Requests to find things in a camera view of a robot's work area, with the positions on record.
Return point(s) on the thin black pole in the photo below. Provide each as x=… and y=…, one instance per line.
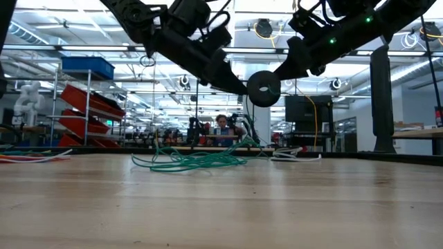
x=431, y=58

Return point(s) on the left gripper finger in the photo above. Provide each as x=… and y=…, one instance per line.
x=226, y=77

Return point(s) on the red plastic shelf bin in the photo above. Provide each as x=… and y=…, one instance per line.
x=67, y=141
x=74, y=97
x=74, y=124

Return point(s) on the metal shelf rack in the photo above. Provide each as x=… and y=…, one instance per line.
x=88, y=79

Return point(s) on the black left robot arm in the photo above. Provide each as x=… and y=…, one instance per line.
x=131, y=17

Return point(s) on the silver ventilation duct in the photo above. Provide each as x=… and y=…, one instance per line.
x=24, y=32

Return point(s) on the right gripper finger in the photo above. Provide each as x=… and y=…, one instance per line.
x=297, y=62

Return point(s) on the black workstation frame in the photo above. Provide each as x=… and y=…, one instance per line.
x=197, y=110

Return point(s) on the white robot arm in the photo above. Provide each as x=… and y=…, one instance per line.
x=29, y=100

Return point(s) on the black workstation robot arm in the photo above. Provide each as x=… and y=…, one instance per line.
x=194, y=129
x=251, y=129

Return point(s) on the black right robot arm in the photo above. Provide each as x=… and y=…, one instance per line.
x=380, y=20

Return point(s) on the light wooden table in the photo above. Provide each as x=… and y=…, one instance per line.
x=418, y=133

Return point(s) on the white structural column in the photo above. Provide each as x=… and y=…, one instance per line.
x=264, y=121

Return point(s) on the person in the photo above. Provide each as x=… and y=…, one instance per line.
x=223, y=124

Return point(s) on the black monitor cart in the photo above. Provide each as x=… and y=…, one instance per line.
x=308, y=138

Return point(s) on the wooden workstation table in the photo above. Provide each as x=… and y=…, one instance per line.
x=214, y=149

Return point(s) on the green exit sign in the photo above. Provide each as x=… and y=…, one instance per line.
x=109, y=122

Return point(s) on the blue plastic bin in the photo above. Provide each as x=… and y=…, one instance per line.
x=86, y=67

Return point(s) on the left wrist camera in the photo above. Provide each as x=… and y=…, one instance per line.
x=219, y=38

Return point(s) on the black monitor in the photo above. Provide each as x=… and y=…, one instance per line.
x=301, y=109

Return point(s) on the tall black upright panel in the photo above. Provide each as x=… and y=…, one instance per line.
x=382, y=103

